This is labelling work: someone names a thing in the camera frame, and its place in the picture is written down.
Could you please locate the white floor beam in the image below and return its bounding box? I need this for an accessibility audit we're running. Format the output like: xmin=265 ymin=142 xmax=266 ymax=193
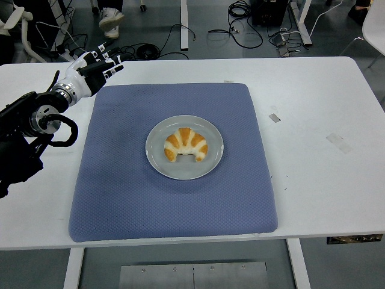
xmin=180 ymin=0 xmax=189 ymax=51

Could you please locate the thin black cable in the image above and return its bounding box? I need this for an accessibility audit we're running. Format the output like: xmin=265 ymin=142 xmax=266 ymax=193
xmin=158 ymin=23 xmax=197 ymax=60

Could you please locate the grey metal plate with screws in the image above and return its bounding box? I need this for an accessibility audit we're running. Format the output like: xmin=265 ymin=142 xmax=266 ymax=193
xmin=119 ymin=261 xmax=270 ymax=289

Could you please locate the white desk leg with foot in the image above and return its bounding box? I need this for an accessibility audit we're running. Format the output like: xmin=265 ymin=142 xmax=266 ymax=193
xmin=290 ymin=0 xmax=313 ymax=46

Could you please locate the long black cable bundle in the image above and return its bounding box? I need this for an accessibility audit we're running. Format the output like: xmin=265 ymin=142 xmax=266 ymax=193
xmin=207 ymin=0 xmax=265 ymax=49

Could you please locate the black equipment box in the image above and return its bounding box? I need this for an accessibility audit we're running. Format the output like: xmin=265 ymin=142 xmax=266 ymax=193
xmin=251 ymin=0 xmax=289 ymax=26

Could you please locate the person's foot in white shoe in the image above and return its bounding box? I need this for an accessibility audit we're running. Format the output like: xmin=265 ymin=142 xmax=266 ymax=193
xmin=103 ymin=25 xmax=120 ymax=39
xmin=98 ymin=7 xmax=125 ymax=31

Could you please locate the dark metal bracket under table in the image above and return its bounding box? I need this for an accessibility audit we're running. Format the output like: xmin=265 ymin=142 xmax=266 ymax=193
xmin=327 ymin=234 xmax=383 ymax=245

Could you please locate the grey round plate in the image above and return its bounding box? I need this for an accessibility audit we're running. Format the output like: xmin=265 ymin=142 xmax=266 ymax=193
xmin=145 ymin=114 xmax=225 ymax=181

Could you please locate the white chair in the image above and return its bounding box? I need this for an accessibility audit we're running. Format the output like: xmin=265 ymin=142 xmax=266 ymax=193
xmin=339 ymin=2 xmax=385 ymax=69

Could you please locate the white tubular frame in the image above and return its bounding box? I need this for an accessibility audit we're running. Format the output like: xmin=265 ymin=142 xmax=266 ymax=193
xmin=0 ymin=5 xmax=48 ymax=64

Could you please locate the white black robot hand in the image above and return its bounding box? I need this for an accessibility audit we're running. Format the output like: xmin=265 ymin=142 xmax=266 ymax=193
xmin=55 ymin=40 xmax=125 ymax=99

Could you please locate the white table leg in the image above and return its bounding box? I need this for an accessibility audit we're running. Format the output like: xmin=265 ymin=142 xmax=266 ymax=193
xmin=286 ymin=238 xmax=311 ymax=289
xmin=62 ymin=248 xmax=85 ymax=289

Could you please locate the orange white croissant bread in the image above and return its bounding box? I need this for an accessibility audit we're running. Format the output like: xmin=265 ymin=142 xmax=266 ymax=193
xmin=164 ymin=127 xmax=209 ymax=163

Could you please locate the white power strip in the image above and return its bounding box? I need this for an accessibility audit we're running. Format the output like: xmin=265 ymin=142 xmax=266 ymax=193
xmin=58 ymin=49 xmax=79 ymax=63

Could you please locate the large clear tape piece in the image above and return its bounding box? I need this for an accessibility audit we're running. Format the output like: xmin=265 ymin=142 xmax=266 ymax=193
xmin=325 ymin=132 xmax=353 ymax=154

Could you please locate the person's foot in dark shoe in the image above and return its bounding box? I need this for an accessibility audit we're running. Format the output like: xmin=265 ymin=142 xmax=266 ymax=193
xmin=347 ymin=0 xmax=374 ymax=26

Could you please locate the white cable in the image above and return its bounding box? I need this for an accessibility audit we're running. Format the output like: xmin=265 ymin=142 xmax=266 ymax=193
xmin=309 ymin=0 xmax=329 ymax=37

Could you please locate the blue quilted mat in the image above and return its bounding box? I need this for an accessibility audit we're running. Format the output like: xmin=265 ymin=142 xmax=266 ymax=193
xmin=68 ymin=82 xmax=279 ymax=243

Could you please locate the coiled black cable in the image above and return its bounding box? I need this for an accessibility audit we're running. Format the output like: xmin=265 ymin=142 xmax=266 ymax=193
xmin=136 ymin=43 xmax=159 ymax=60

